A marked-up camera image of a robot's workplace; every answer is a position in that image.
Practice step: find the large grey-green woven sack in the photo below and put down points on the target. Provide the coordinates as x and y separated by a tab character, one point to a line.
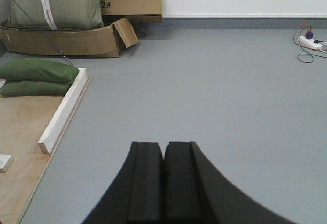
55	15

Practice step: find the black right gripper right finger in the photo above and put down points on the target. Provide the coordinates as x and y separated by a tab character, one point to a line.
196	192

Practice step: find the white power strip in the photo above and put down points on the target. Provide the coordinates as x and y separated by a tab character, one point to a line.
309	43

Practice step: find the brown cardboard box labelled 2# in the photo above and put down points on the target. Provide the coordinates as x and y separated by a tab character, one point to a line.
146	11

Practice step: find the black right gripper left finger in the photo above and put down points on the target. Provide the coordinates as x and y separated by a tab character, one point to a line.
135	195

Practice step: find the white wooden edge rail far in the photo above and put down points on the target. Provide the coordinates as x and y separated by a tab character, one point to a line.
61	118

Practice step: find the plywood base board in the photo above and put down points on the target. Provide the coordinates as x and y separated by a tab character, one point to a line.
23	122

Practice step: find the metal turnbuckle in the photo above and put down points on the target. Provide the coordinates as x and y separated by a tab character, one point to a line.
68	61

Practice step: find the green sandbag lower far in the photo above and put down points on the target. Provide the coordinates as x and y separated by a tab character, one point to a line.
34	88

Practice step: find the white wooden brace frame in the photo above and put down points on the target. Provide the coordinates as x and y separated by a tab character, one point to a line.
6	160

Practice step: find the purple plug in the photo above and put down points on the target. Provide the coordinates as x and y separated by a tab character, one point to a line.
309	35

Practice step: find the green sandbag top far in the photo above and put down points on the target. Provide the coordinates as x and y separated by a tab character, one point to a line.
34	69

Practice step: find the flattened brown cardboard box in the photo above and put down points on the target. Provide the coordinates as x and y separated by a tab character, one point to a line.
102	42

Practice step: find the green sandbag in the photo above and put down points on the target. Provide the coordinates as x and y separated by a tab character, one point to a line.
34	88
34	69

